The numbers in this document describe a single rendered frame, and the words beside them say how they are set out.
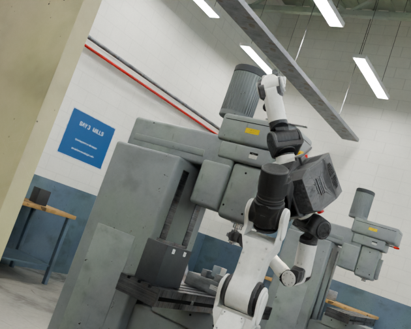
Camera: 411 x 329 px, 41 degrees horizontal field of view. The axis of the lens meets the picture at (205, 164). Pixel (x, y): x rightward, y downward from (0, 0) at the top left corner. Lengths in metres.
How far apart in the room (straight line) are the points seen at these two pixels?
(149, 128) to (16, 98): 1.96
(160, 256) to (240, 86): 1.20
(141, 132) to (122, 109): 4.78
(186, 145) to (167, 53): 5.68
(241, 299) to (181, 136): 1.32
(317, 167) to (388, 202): 7.20
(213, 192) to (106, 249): 0.71
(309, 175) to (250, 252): 0.42
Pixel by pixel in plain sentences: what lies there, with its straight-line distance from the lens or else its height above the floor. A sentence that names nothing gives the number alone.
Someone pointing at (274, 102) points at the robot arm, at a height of 1.88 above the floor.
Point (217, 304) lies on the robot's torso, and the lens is 2.34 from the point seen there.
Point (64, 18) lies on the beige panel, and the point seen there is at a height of 1.61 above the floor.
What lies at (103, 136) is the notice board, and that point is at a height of 2.03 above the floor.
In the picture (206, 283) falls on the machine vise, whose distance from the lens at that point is 2.98.
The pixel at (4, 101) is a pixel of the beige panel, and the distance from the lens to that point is 1.58.
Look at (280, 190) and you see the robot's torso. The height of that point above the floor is 1.46.
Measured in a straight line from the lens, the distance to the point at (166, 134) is 3.34.
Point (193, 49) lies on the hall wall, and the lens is 9.36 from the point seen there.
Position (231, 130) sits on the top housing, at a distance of 3.08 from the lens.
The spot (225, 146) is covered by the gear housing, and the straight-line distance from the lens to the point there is 3.08.
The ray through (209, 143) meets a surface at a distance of 3.16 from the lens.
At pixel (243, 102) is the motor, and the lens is 3.19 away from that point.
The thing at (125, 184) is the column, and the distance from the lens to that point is 3.26.
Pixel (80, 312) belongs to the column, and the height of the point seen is 0.54.
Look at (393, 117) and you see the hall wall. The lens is 10.05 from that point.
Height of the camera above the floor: 1.19
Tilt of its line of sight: 7 degrees up
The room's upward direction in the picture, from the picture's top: 19 degrees clockwise
